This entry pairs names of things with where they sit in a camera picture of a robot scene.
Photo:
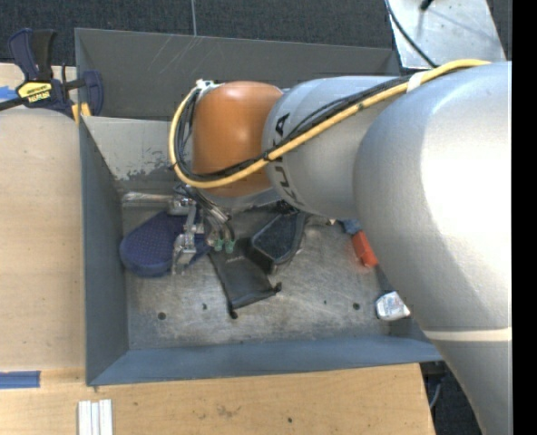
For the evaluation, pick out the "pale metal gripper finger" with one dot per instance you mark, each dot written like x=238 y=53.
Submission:
x=178 y=254
x=190 y=255

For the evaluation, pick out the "grey metal bin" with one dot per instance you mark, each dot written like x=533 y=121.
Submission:
x=268 y=315

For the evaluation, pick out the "orange-red block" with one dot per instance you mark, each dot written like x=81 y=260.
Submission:
x=364 y=248

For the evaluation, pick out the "blue cloth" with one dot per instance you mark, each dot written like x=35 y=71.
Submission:
x=351 y=226

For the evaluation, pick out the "pale wood board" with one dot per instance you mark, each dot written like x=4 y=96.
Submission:
x=37 y=243

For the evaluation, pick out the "black fabric pouch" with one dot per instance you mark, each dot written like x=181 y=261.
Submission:
x=243 y=279

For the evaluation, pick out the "dark blue mesh slipper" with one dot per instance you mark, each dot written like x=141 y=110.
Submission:
x=148 y=243

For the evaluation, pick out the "white printed packet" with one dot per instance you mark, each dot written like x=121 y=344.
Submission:
x=390 y=307

